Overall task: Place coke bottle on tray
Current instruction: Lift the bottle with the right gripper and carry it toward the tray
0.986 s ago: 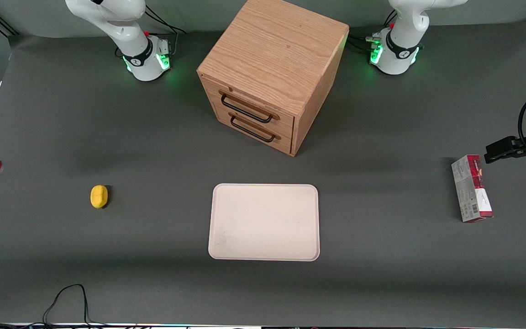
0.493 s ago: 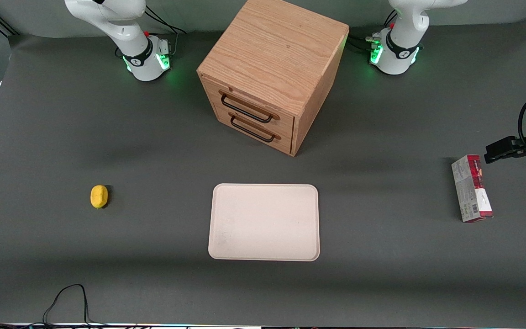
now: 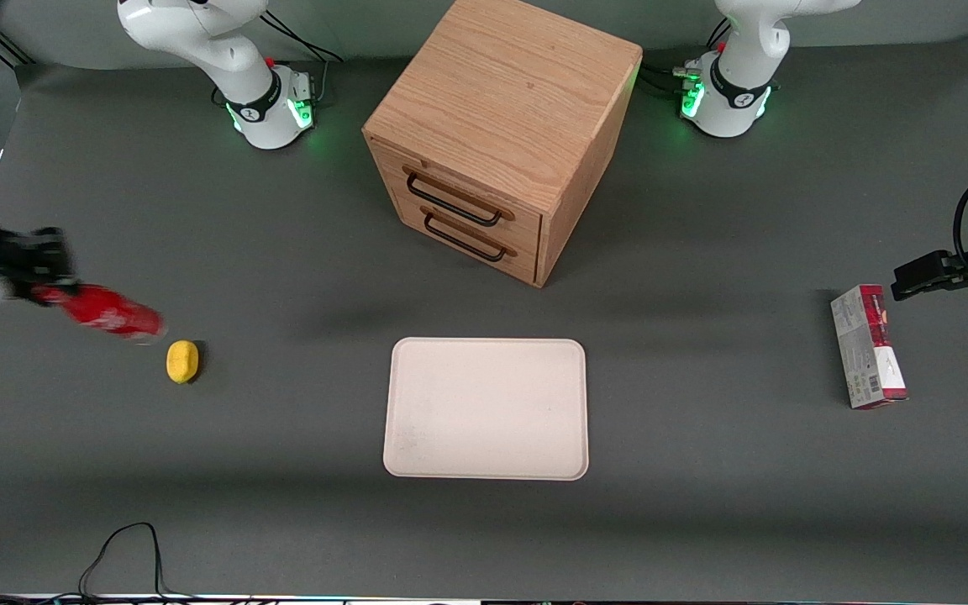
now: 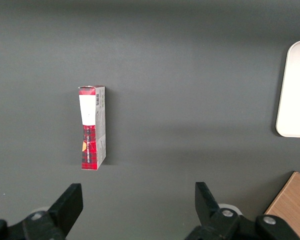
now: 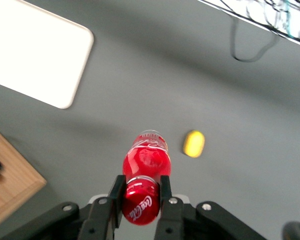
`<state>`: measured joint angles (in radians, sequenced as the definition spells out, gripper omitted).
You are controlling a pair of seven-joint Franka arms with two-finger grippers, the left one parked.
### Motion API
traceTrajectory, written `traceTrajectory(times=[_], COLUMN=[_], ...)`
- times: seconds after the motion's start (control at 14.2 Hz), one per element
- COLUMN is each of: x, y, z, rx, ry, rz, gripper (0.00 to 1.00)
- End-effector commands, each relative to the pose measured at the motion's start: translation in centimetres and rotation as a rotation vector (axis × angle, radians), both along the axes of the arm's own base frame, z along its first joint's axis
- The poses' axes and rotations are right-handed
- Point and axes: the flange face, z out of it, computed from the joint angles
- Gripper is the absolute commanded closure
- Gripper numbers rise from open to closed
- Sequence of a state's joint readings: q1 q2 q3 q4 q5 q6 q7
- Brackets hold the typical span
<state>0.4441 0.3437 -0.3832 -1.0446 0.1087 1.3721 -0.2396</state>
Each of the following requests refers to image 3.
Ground short black drawer handle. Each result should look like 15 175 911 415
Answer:
422 206 518 263

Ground red coke bottle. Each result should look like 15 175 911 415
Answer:
30 284 167 345

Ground dark metal frame rail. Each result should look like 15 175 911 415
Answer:
0 29 35 68

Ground wooden drawer with long handle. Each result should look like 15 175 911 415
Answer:
369 137 545 253

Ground black looped table cable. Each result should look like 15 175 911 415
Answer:
76 522 170 599

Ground yellow lemon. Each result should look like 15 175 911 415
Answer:
166 339 200 385

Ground wooden drawer with short handle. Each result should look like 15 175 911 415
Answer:
400 197 539 285

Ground long black drawer handle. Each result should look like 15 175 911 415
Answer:
404 166 516 228

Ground black left arm base cables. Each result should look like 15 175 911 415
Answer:
639 18 730 97

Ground red and white carton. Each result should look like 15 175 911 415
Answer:
830 284 910 411

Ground cream rectangular tray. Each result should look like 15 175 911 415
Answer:
382 337 590 481

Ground wooden drawer cabinet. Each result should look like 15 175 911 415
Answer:
362 0 643 289

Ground dark grey table mat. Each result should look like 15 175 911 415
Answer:
0 34 968 602

